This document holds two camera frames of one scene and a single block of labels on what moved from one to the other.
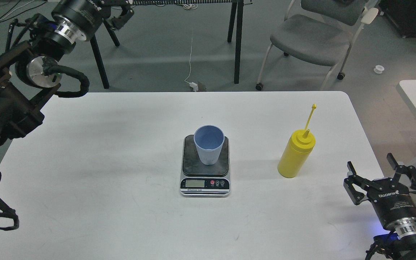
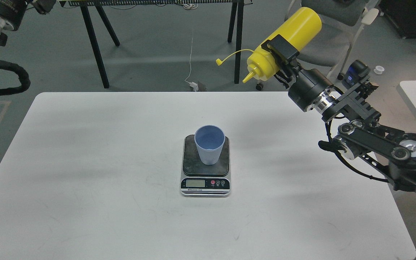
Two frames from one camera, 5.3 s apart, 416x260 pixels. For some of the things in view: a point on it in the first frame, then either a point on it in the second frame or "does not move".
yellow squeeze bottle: (298, 151) → (297, 30)
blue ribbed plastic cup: (209, 139) does not move
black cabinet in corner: (412, 18) does not move
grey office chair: (320, 32) does not move
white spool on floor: (378, 69) does not move
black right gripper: (391, 199) → (311, 91)
